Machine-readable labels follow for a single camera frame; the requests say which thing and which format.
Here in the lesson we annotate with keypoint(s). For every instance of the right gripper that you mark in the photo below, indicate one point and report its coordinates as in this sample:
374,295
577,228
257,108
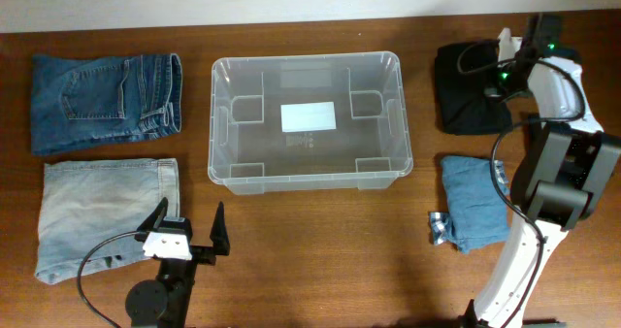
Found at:
493,90

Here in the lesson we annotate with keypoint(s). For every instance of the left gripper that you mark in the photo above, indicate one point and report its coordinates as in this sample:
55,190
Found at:
206,255

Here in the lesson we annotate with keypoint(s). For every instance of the large black garment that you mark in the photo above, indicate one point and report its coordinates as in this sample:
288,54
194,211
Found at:
468,103

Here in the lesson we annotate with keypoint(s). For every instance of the blue shirt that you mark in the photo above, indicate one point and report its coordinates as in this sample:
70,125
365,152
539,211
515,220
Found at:
476,215

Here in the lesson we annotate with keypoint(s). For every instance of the small black garment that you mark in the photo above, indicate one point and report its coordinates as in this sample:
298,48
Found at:
533,129

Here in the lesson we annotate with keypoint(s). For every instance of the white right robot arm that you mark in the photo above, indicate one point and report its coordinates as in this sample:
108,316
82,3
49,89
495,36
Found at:
562,177

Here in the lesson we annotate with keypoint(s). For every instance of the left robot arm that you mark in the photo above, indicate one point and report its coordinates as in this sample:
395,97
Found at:
164,300

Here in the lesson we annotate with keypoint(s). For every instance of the light blue folded jeans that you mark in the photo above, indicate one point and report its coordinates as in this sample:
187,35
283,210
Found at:
86,202

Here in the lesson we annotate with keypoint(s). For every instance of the clear plastic storage bin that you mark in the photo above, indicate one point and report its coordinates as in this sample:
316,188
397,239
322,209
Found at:
250,154

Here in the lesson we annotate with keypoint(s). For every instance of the dark blue folded jeans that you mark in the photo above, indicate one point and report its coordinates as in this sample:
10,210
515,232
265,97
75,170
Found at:
86,103

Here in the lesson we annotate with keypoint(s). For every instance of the white label in bin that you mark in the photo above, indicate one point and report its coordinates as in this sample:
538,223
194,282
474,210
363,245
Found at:
308,117

